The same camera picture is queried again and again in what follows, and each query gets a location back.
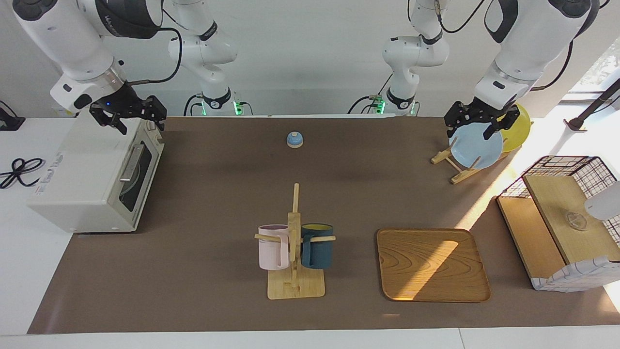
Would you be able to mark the light blue plate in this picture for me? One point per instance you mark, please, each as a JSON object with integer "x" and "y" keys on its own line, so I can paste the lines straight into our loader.
{"x": 477, "y": 148}

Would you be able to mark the wooden serving tray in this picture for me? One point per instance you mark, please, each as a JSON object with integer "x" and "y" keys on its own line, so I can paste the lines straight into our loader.
{"x": 431, "y": 266}

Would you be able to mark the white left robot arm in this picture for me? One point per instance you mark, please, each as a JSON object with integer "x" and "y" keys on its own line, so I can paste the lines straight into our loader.
{"x": 523, "y": 43}

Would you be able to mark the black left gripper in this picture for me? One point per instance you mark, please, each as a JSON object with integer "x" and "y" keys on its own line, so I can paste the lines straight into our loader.
{"x": 479, "y": 111}

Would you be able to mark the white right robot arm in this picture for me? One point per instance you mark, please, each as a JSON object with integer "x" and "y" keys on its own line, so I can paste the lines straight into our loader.
{"x": 72, "y": 43}

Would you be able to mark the wooden plate rack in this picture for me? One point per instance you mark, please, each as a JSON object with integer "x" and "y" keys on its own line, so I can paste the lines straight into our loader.
{"x": 460, "y": 175}

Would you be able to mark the beige toaster oven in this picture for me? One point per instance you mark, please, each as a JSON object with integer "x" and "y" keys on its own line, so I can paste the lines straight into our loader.
{"x": 82, "y": 184}

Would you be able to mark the white checked cloth liner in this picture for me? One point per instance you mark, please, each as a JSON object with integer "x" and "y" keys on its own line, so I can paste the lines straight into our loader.
{"x": 571, "y": 278}

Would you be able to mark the black tripod stand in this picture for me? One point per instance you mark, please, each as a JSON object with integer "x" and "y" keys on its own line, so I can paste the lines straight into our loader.
{"x": 575, "y": 125}

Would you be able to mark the small glass dish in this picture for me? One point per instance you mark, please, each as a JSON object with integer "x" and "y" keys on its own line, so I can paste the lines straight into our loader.
{"x": 576, "y": 221}

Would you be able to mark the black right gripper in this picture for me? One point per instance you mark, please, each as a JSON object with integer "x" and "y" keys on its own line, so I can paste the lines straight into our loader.
{"x": 123, "y": 104}

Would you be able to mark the pink mug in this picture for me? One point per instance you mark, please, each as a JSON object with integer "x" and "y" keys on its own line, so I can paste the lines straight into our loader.
{"x": 272, "y": 252}

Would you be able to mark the white rounded device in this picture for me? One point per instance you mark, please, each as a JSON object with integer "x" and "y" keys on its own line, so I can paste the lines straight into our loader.
{"x": 603, "y": 203}

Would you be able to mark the yellow plate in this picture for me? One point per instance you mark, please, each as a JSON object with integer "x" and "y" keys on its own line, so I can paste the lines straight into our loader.
{"x": 518, "y": 131}

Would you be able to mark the black clamp device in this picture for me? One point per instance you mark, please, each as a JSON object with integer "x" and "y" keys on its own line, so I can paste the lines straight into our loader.
{"x": 9, "y": 123}

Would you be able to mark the wooden mug tree stand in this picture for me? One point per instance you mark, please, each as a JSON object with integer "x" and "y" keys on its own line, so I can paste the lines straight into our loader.
{"x": 295, "y": 288}

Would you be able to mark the brown table mat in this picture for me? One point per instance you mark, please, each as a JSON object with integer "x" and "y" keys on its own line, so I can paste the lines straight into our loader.
{"x": 193, "y": 271}

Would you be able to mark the dark teal mug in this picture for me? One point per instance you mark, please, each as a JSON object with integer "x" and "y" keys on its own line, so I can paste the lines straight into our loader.
{"x": 317, "y": 252}

